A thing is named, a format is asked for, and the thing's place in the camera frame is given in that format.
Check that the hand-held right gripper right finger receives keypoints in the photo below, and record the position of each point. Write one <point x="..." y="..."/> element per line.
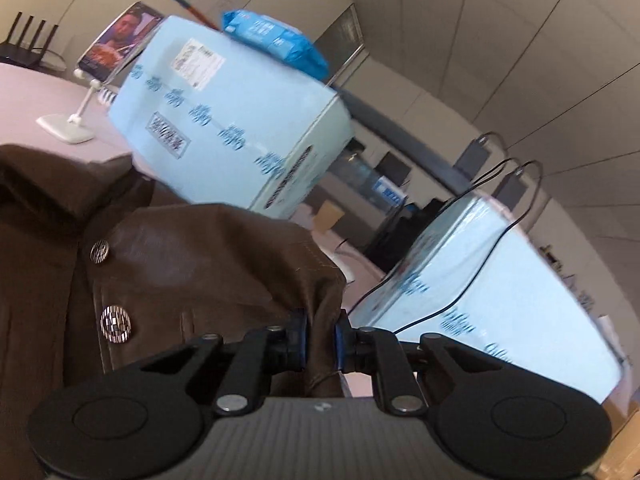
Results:
<point x="342" y="343"/>

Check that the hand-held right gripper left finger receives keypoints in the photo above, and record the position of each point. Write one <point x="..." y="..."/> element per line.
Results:
<point x="299" y="341"/>

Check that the brown jacket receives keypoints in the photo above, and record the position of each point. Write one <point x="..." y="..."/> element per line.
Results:
<point x="190" y="260"/>

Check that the small cardboard box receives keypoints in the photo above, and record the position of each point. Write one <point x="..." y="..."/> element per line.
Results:
<point x="327" y="216"/>

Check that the clear water bottle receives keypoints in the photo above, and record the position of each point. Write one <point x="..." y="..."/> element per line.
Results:
<point x="367" y="180"/>

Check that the dark power adapter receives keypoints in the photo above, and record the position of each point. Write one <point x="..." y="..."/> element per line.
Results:
<point x="510" y="186"/>
<point x="472" y="157"/>

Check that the light blue box with label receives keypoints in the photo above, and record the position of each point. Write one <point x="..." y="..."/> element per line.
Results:
<point x="235" y="110"/>

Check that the blue wipes packet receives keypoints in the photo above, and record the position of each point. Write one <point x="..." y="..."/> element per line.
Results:
<point x="275" y="40"/>

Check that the white tablet stand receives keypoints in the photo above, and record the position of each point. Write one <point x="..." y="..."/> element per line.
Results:
<point x="67" y="125"/>

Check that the tablet on white stand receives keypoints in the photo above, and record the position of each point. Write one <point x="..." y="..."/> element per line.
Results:
<point x="117" y="42"/>

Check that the black router with antennas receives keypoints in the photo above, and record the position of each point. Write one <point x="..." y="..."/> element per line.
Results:
<point x="22" y="52"/>

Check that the dark grey partition rail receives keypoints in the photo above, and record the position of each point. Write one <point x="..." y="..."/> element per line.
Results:
<point x="400" y="132"/>

